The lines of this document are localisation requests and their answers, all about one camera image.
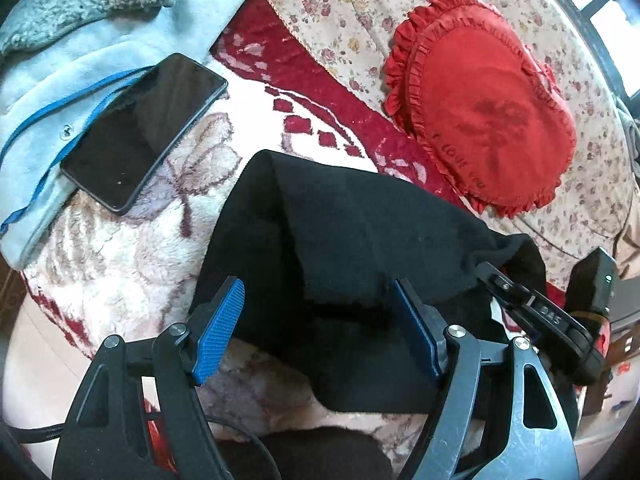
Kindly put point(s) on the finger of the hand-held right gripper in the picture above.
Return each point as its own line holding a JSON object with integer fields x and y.
{"x": 505, "y": 287}

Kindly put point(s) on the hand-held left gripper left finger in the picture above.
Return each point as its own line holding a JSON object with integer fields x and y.
{"x": 220, "y": 330}

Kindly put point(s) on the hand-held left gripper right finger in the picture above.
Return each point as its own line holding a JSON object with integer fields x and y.
{"x": 415, "y": 325}

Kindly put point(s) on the black pants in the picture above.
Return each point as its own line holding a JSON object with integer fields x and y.
{"x": 350, "y": 235}

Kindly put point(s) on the red white plush blanket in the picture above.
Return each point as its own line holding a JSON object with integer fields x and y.
{"x": 125, "y": 260}

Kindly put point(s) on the person's dark trouser knee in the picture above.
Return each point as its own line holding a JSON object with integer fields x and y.
{"x": 310, "y": 455}

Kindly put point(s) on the large red heart pillow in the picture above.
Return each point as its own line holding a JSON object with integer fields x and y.
{"x": 475, "y": 110}

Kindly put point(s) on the black smartphone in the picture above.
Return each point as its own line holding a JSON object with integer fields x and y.
{"x": 140, "y": 130}

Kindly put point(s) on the light blue fleece jacket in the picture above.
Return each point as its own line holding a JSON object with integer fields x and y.
{"x": 50, "y": 75}

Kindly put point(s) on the floral sofa cover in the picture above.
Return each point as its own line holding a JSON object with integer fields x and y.
{"x": 350, "y": 10}

